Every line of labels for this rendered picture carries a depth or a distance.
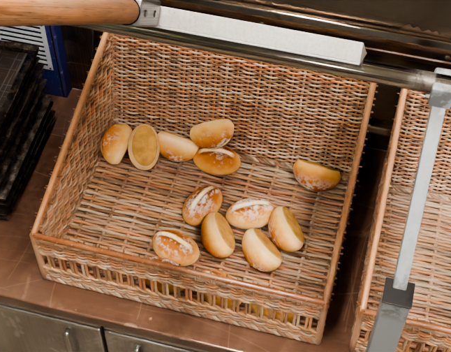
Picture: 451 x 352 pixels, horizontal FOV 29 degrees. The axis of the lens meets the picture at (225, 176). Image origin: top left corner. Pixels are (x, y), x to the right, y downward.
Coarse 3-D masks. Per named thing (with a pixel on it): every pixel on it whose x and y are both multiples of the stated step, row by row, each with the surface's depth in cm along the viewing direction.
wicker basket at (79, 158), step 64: (128, 64) 182; (192, 64) 177; (256, 64) 174; (256, 128) 183; (64, 192) 170; (128, 192) 182; (256, 192) 182; (320, 192) 182; (64, 256) 161; (128, 256) 155; (320, 256) 172; (256, 320) 161; (320, 320) 154
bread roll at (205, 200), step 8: (200, 192) 175; (208, 192) 175; (216, 192) 176; (192, 200) 174; (200, 200) 174; (208, 200) 174; (216, 200) 176; (184, 208) 175; (192, 208) 174; (200, 208) 174; (208, 208) 174; (216, 208) 176; (184, 216) 175; (192, 216) 174; (200, 216) 174; (192, 224) 175
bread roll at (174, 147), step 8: (160, 136) 184; (168, 136) 183; (176, 136) 183; (160, 144) 184; (168, 144) 183; (176, 144) 182; (184, 144) 182; (192, 144) 183; (160, 152) 186; (168, 152) 183; (176, 152) 183; (184, 152) 183; (192, 152) 183; (176, 160) 184; (184, 160) 184
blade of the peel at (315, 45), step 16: (160, 16) 111; (176, 16) 110; (192, 16) 110; (208, 16) 110; (192, 32) 110; (208, 32) 110; (224, 32) 110; (240, 32) 109; (256, 32) 109; (272, 32) 109; (288, 32) 108; (304, 32) 108; (272, 48) 109; (288, 48) 109; (304, 48) 108; (320, 48) 108; (336, 48) 108; (352, 48) 107
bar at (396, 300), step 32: (128, 32) 128; (160, 32) 127; (288, 64) 125; (320, 64) 124; (352, 64) 123; (384, 64) 123; (448, 96) 121; (416, 192) 125; (416, 224) 125; (384, 288) 126; (384, 320) 129
